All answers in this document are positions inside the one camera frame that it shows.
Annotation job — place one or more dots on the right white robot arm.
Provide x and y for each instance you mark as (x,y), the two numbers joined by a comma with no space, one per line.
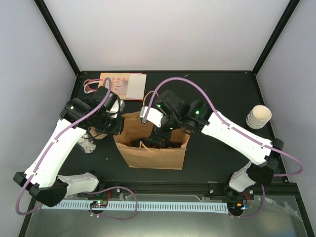
(260,152)

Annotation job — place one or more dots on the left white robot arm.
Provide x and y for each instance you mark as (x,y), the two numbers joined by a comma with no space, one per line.
(42,181)

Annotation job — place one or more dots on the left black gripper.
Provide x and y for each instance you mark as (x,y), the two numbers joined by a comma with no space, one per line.
(118,128)

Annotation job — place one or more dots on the brown pulp cup carrier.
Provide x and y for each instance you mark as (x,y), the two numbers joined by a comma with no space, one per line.
(98,136)

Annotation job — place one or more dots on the brown paper bag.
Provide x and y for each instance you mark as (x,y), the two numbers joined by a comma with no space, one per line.
(139,152)

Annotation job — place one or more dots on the stack of white paper cups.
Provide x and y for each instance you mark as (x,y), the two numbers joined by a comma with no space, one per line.
(258,117)

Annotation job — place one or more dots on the perforated white metal rail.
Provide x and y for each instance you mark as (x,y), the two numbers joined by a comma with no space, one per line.
(146,206)

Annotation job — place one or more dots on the white plastic cutlery bundle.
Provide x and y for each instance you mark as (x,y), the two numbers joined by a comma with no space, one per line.
(87,145)

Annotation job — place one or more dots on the black takeout coffee cup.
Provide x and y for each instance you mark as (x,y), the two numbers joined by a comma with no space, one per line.
(159,139)

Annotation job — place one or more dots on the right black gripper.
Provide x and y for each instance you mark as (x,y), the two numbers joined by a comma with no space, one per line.
(166,135)

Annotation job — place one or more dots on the printed orange paper bag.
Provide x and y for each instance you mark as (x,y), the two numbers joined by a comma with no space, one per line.
(128,86)

